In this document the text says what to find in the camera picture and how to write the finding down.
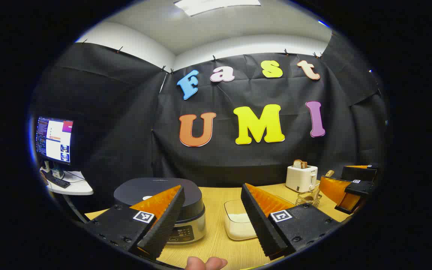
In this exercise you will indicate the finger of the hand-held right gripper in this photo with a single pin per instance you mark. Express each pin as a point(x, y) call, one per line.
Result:
point(358, 173)
point(332, 189)

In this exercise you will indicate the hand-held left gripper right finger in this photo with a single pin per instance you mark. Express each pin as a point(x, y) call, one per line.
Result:
point(261, 225)

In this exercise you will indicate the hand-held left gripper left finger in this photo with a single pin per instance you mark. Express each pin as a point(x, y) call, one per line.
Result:
point(163, 225)

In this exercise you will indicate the wooden spoon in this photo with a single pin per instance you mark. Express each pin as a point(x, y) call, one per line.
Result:
point(329, 173)

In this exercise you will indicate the black and silver rice cooker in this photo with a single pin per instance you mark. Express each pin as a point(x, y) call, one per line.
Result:
point(156, 186)

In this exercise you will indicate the clear plastic rice box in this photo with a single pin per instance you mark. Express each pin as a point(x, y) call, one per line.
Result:
point(238, 229)

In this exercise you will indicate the white toaster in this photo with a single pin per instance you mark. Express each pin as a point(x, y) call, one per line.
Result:
point(300, 180)

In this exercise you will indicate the toasted bread slice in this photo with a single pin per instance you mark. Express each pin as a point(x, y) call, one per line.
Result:
point(299, 164)

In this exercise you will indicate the black backdrop cloth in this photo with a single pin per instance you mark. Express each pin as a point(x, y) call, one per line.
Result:
point(238, 165)

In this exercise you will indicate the white side table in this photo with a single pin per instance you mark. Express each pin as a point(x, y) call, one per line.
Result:
point(77, 187)

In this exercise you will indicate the black keyboard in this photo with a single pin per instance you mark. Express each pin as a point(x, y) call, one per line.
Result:
point(56, 182)

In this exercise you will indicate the computer monitor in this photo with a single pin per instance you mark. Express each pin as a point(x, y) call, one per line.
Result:
point(54, 140)

